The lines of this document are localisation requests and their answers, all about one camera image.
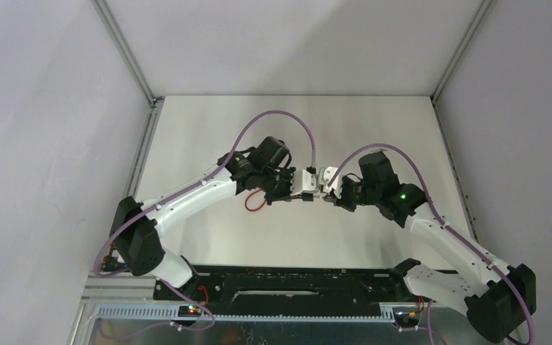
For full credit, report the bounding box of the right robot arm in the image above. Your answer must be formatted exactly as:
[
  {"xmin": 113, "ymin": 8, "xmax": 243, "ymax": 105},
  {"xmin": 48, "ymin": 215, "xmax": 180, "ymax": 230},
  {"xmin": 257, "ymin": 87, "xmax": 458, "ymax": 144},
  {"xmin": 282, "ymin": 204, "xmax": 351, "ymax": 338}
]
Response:
[{"xmin": 324, "ymin": 151, "xmax": 536, "ymax": 344}]

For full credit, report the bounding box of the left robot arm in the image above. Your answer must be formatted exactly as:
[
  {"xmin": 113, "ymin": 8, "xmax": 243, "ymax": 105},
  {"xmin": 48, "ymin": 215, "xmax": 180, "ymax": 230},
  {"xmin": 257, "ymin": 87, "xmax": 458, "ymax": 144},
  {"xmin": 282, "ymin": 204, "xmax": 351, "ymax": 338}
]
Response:
[{"xmin": 110, "ymin": 137, "xmax": 294, "ymax": 300}]

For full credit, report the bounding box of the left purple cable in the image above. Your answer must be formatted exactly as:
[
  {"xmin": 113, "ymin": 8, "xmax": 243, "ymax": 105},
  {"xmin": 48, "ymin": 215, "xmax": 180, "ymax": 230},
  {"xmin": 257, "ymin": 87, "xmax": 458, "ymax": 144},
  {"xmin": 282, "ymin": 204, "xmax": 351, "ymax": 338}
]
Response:
[{"xmin": 92, "ymin": 110, "xmax": 318, "ymax": 332}]

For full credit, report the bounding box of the red cable lock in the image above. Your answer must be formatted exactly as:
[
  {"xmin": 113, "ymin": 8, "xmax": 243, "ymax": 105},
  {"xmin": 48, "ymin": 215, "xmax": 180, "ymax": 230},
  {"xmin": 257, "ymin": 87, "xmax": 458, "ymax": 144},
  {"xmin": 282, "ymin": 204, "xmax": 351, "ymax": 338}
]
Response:
[{"xmin": 244, "ymin": 190, "xmax": 267, "ymax": 213}]

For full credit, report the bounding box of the purple cable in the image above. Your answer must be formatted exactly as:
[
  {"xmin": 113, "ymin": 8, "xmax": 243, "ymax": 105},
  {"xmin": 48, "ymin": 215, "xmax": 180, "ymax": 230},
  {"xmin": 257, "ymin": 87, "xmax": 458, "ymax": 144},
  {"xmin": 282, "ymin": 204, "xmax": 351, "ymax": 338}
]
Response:
[
  {"xmin": 92, "ymin": 110, "xmax": 318, "ymax": 332},
  {"xmin": 326, "ymin": 144, "xmax": 536, "ymax": 345}
]

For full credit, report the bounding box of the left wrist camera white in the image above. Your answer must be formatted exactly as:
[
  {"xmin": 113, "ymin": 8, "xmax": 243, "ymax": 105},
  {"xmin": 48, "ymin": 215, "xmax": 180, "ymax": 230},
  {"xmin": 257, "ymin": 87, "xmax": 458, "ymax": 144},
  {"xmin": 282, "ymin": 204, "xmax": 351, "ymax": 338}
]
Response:
[{"xmin": 290, "ymin": 170, "xmax": 321, "ymax": 196}]

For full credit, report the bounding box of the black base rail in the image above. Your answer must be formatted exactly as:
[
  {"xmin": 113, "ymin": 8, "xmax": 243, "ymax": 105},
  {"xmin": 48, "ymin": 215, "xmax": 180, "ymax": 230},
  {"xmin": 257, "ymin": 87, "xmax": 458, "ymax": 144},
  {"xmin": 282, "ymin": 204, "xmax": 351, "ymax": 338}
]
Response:
[{"xmin": 152, "ymin": 259, "xmax": 436, "ymax": 319}]

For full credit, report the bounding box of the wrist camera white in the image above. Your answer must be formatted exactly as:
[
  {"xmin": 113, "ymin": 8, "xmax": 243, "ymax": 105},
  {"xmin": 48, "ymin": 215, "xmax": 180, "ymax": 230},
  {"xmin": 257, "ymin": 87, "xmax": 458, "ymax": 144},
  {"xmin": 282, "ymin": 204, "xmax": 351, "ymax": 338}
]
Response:
[
  {"xmin": 290, "ymin": 170, "xmax": 321, "ymax": 196},
  {"xmin": 318, "ymin": 166, "xmax": 341, "ymax": 199}
]

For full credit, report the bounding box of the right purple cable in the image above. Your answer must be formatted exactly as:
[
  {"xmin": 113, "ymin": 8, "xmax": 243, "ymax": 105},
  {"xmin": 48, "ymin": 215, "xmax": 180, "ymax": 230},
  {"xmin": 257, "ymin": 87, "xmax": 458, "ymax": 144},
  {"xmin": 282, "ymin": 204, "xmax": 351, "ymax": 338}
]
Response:
[{"xmin": 326, "ymin": 144, "xmax": 536, "ymax": 345}]

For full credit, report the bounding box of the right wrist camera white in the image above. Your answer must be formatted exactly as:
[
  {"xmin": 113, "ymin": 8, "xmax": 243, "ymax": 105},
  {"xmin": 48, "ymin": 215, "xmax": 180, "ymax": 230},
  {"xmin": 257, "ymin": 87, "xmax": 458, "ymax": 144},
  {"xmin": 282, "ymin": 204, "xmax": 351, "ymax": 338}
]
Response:
[{"xmin": 318, "ymin": 166, "xmax": 341, "ymax": 199}]

